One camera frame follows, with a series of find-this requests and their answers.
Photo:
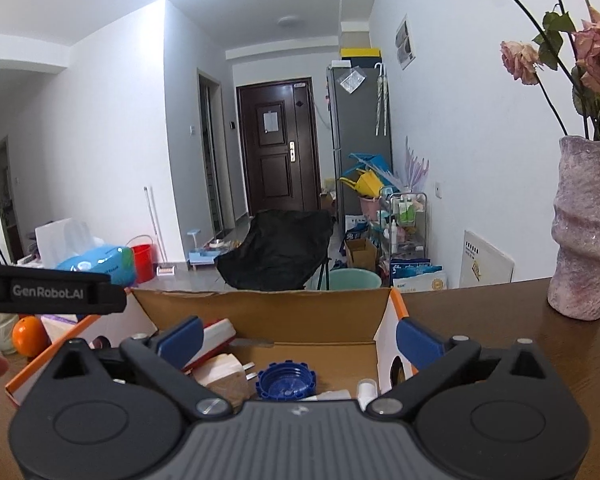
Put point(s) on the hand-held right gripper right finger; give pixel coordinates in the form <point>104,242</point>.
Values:
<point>420,345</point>

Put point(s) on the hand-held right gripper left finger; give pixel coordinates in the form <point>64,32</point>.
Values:
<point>180,342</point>

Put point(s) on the green spray bottle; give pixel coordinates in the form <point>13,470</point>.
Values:
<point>367,392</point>

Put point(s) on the orange-edged cardboard box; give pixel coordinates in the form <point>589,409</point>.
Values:
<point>280,310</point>

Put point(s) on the blue ribbed plastic cap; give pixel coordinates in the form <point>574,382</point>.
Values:
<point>285,385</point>

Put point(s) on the purple tissue pack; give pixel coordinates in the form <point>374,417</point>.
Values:
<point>60,327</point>

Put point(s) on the orange fruit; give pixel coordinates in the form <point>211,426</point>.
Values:
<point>27,337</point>

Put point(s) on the blue tissue pack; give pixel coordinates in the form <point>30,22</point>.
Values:
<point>100,260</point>

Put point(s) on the white litter bag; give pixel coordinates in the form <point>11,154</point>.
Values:
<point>420,281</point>

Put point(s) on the blue litter bag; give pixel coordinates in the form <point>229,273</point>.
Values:
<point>410,266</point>

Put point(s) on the pet feeder bowl stand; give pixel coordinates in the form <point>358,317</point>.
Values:
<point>202,258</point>

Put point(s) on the red bucket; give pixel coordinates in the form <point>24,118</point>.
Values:
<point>142,260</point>

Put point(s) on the green plastic basin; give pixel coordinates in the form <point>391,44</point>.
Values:
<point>350,280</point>

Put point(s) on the small open cardboard box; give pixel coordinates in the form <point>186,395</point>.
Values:
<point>361,256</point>

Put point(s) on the white board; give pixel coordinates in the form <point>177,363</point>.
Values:
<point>485,260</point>

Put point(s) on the metal rack cart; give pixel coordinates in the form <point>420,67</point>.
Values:
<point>405,225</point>

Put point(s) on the white mop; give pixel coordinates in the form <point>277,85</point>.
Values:
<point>152,220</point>

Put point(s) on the black folding chair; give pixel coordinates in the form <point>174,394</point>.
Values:
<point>275,250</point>

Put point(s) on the blue and white bag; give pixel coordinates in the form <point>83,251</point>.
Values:
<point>355,227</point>

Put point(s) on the pink bucket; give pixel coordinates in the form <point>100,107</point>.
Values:
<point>371,206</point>

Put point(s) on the brown carton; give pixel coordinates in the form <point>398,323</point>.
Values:
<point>327,202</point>

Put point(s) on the purple feather decoration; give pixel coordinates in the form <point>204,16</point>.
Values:
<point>414,167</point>

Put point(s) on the pink textured vase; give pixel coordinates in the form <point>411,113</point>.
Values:
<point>585,240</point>

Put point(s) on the dark brown entrance door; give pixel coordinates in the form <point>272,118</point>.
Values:
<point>280,160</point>

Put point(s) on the grey refrigerator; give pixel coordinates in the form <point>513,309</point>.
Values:
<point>357,120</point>

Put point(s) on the white paper sheet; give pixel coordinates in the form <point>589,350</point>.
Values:
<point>271,121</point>

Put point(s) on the clear folded umbrella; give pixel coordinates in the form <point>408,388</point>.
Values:
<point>381,97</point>

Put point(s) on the clear plastic bag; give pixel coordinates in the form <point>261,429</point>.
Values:
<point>352,81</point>

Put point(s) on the yellow and black box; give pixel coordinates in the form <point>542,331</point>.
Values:
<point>361,56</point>

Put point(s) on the blue plastic frame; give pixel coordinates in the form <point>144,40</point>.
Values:
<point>372,162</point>

